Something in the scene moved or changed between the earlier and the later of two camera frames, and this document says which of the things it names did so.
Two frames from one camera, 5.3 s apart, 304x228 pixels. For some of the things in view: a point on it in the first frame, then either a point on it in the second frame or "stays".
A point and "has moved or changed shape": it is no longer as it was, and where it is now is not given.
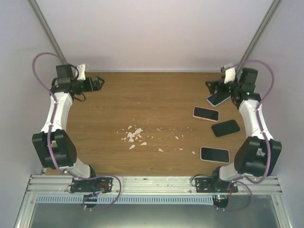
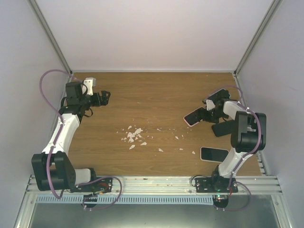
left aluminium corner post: x=46 y=30 stays
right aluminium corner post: x=271 y=12 stays
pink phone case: x=205 y=113 has moved or changed shape
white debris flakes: x=131 y=135 stays
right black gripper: x=213 y=89 to x=205 y=118
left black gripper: x=98 y=87 to x=104 y=100
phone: x=215 y=99 stays
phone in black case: x=225 y=128 stays
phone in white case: x=214 y=155 stays
